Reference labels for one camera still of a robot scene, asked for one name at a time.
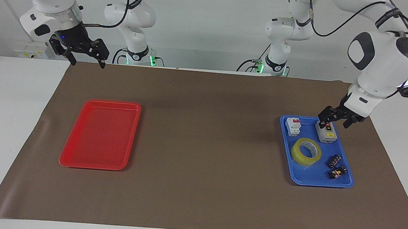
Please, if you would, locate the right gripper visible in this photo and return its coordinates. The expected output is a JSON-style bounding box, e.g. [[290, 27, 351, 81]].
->
[[47, 20, 112, 70]]

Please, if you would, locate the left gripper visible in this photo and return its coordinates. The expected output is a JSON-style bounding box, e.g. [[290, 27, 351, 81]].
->
[[317, 90, 368, 132]]

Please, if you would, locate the yellow tape roll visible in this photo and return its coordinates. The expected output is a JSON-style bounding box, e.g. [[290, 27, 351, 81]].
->
[[290, 137, 323, 167]]

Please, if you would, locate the small black patterned cylinder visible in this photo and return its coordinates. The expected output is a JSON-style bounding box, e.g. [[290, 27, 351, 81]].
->
[[327, 164, 348, 181], [327, 154, 343, 169]]

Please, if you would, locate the white circuit breaker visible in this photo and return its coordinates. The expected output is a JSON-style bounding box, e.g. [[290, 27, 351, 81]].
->
[[284, 116, 302, 138]]

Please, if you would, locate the blue plastic tray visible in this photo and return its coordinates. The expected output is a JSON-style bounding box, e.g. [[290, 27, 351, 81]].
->
[[275, 114, 359, 190]]

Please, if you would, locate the red plastic tray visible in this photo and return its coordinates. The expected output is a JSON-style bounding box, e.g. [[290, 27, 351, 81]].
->
[[58, 97, 143, 173]]

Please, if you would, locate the grey push-button switch box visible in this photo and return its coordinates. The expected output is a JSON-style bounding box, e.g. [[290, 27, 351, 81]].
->
[[314, 120, 339, 144]]

